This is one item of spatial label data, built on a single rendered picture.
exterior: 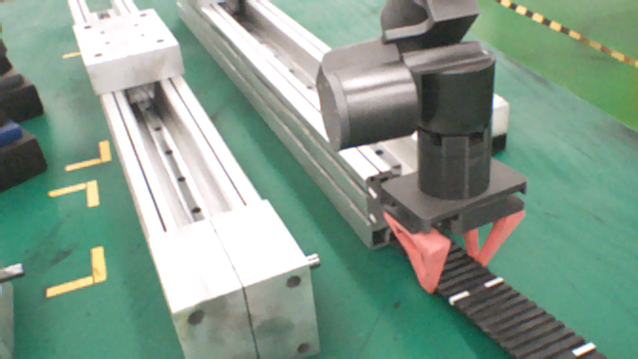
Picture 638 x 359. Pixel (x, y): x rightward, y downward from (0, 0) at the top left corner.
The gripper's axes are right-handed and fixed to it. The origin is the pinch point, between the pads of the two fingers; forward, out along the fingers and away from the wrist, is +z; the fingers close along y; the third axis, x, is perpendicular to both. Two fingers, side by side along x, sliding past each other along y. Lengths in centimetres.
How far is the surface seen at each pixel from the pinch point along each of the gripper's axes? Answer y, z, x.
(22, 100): 30, -5, -58
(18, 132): 31, -7, -42
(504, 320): 1.0, -0.9, 7.9
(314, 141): 3.6, -6.4, -18.6
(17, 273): 33.9, -4.2, -15.8
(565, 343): -0.3, -1.7, 12.5
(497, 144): -16.7, -1.6, -13.8
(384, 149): -1.8, -5.8, -13.7
